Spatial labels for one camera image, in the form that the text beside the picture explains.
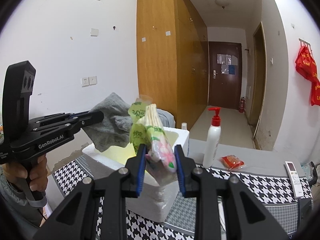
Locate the grey knitted cloth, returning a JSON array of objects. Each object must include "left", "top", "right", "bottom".
[{"left": 83, "top": 93, "right": 132, "bottom": 152}]

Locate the green floral tissue pack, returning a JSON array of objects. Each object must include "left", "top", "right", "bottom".
[{"left": 129, "top": 101, "right": 177, "bottom": 173}]

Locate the person's left hand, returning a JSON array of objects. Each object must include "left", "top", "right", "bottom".
[{"left": 2, "top": 155, "right": 48, "bottom": 192}]

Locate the houndstooth table mat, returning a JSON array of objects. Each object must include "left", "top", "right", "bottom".
[{"left": 51, "top": 154, "right": 314, "bottom": 240}]

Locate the red snack packet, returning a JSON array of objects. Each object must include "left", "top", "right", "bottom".
[{"left": 220, "top": 155, "right": 245, "bottom": 171}]

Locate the white remote control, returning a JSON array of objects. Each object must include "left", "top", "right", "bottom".
[{"left": 285, "top": 161, "right": 304, "bottom": 199}]

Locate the light blue crumpled cloth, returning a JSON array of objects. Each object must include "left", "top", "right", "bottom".
[{"left": 157, "top": 109, "right": 176, "bottom": 128}]

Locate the white foam box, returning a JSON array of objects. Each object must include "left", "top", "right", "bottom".
[{"left": 82, "top": 143, "right": 179, "bottom": 223}]

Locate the white pump bottle red top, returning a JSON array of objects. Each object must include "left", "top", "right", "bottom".
[{"left": 202, "top": 107, "right": 221, "bottom": 168}]

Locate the small white capped bottle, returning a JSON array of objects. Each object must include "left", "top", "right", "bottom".
[{"left": 181, "top": 122, "right": 187, "bottom": 130}]

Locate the red fire extinguisher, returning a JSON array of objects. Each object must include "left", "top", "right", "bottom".
[{"left": 238, "top": 97, "right": 245, "bottom": 113}]

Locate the wooden wardrobe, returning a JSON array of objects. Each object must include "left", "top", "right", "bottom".
[{"left": 137, "top": 0, "right": 209, "bottom": 129}]

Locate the dark brown entrance door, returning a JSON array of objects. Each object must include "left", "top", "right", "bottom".
[{"left": 208, "top": 42, "right": 242, "bottom": 109}]

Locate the red hanging bag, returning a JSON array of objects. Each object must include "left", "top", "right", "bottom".
[{"left": 295, "top": 45, "right": 319, "bottom": 106}]

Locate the ceiling lamp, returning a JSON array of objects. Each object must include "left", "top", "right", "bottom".
[{"left": 215, "top": 0, "right": 230, "bottom": 9}]

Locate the double wall socket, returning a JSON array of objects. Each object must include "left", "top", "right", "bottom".
[{"left": 81, "top": 76, "right": 98, "bottom": 87}]

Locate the white wall switch plate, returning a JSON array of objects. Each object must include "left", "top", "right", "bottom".
[{"left": 90, "top": 28, "right": 99, "bottom": 37}]

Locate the wooden side door frame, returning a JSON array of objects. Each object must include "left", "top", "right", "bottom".
[{"left": 249, "top": 22, "right": 266, "bottom": 140}]

